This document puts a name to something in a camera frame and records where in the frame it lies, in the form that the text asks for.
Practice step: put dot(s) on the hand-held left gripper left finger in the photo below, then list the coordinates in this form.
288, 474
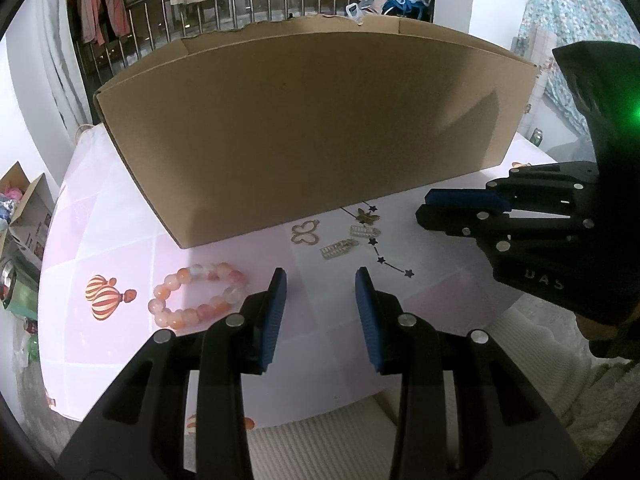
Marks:
272, 320

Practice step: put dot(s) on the green drink can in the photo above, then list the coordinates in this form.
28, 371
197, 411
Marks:
538, 136

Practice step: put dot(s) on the gold butterfly pendant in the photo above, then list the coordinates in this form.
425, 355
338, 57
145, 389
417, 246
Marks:
306, 234

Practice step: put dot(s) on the rhinestone hair clips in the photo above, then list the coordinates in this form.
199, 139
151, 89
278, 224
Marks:
337, 250

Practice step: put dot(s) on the metal railing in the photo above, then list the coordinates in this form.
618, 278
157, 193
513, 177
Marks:
250, 0

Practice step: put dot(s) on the brown cardboard box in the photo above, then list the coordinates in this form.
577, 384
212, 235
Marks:
310, 125

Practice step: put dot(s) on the person's right forearm white sleeve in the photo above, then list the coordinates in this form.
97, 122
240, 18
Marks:
540, 355

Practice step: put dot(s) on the printed cardboard box with flaps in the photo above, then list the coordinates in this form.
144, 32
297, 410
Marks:
30, 215

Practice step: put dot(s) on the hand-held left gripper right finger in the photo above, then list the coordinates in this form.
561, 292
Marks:
367, 320

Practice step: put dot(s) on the white knotted plastic bag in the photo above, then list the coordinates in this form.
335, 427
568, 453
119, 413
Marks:
354, 11

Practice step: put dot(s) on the white curtain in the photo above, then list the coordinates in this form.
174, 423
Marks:
50, 80

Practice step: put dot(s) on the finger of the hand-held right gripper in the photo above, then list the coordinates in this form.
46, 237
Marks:
450, 220
465, 197

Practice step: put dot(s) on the rhinestone bar earring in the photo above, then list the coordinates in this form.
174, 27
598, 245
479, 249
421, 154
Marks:
365, 232

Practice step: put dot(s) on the teal floral cloth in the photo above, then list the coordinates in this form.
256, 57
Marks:
575, 10

